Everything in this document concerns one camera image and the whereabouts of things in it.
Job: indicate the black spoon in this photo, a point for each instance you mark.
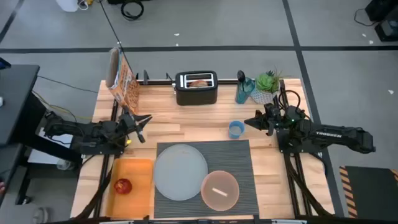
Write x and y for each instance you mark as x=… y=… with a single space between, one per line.
x=241 y=75

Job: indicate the hazard striped floor mat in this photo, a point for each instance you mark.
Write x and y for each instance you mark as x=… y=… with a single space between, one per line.
x=373 y=193

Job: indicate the dark blue device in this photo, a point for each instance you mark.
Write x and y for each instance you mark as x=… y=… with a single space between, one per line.
x=3 y=63

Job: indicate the small blue cup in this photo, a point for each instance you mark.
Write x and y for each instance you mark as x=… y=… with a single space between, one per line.
x=236 y=130

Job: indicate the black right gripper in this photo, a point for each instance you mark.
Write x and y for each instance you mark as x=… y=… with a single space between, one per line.
x=273 y=117

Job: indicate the black desk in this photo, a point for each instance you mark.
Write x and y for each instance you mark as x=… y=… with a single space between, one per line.
x=15 y=102

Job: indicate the black toaster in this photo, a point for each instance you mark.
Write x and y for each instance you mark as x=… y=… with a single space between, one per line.
x=196 y=95

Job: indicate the red yellow apple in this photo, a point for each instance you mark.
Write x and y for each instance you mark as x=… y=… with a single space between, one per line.
x=123 y=186

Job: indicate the grey woven placemat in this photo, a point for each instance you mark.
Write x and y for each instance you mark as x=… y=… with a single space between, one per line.
x=230 y=155

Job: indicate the white container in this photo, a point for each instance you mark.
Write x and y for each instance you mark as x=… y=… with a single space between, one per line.
x=66 y=4

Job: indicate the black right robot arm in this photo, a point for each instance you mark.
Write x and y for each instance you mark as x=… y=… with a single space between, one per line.
x=329 y=134

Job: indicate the pink bowl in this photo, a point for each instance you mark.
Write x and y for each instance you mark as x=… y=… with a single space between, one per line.
x=220 y=191

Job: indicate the grey round plate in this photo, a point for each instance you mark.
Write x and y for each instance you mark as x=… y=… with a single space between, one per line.
x=180 y=172

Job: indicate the orange Cheerios cereal box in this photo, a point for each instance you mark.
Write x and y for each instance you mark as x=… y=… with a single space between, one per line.
x=126 y=84

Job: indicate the black equipment box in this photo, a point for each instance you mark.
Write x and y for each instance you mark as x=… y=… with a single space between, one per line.
x=388 y=31

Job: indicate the potted green succulent plant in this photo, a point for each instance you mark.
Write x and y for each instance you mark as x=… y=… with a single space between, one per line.
x=265 y=84

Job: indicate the toasted bread slice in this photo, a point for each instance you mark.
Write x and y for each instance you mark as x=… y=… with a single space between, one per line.
x=199 y=83

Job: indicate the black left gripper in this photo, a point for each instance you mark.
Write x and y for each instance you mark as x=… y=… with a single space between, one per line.
x=128 y=123

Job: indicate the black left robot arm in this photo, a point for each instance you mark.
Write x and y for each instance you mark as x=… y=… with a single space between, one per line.
x=93 y=129

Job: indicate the teal tumbler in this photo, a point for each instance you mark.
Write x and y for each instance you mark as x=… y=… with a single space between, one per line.
x=244 y=93

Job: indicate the black equipment case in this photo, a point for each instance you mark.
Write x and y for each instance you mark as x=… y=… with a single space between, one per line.
x=382 y=9

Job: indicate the black aluminium frame rail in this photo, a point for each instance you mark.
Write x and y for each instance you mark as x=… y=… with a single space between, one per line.
x=295 y=180
x=155 y=82
x=217 y=221
x=104 y=180

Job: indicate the clear plastic bottle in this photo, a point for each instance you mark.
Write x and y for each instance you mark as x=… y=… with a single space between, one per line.
x=65 y=165

